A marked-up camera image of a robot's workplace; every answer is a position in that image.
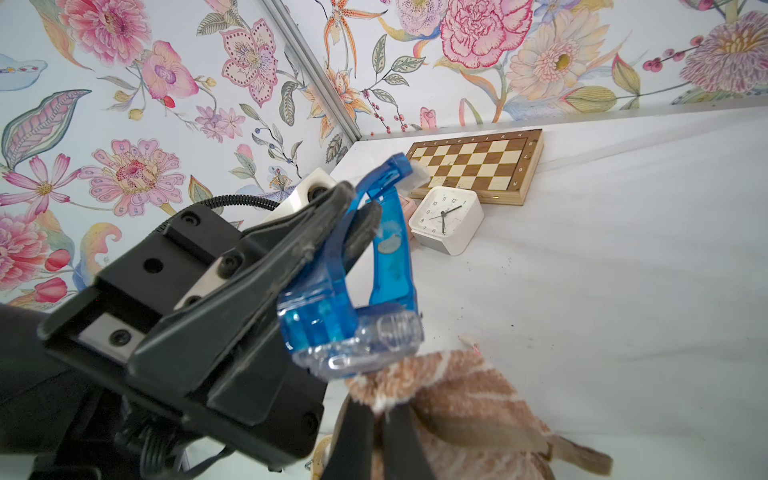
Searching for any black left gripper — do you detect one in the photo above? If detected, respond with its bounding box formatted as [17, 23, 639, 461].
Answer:
[1, 181, 356, 479]

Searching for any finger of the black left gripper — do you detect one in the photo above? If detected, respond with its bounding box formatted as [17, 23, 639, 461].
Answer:
[207, 201, 382, 424]

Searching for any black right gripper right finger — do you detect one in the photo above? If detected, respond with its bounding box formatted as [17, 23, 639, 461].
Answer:
[381, 404, 435, 480]

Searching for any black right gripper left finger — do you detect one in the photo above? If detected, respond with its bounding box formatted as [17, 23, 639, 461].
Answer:
[321, 396, 376, 480]

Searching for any brown striped cloth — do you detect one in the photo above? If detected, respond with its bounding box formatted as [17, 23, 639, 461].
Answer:
[346, 347, 613, 479]

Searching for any blue translucent wristwatch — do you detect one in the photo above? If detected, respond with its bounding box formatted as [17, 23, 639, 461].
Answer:
[277, 153, 424, 381]

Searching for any pink toy music box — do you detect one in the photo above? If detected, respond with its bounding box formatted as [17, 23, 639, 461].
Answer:
[399, 196, 418, 240]

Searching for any white square alarm clock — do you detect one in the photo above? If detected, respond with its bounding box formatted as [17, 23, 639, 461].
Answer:
[409, 186, 484, 256]

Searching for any wooden chessboard box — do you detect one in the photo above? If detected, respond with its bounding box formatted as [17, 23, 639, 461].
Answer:
[407, 129, 544, 206]

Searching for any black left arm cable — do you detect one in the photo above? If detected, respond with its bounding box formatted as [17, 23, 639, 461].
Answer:
[155, 193, 282, 232]

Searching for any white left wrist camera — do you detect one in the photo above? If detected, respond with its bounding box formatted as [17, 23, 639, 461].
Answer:
[262, 168, 337, 223]

